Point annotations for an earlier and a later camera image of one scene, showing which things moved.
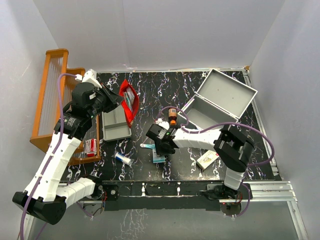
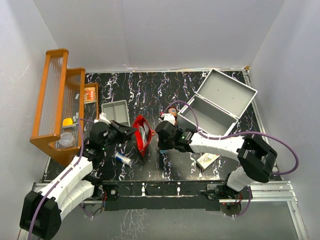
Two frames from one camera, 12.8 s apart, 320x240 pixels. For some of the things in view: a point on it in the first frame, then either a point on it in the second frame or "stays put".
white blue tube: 122,158 stays put
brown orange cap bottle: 172,114 stays put
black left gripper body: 102,104 → 113,136
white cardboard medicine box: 207,159 stays put
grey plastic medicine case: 219,99 stays put
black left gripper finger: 115,99 → 124,129
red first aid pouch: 130,103 → 143,133
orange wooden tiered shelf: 55,65 stays put
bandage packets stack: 129,97 → 144,131
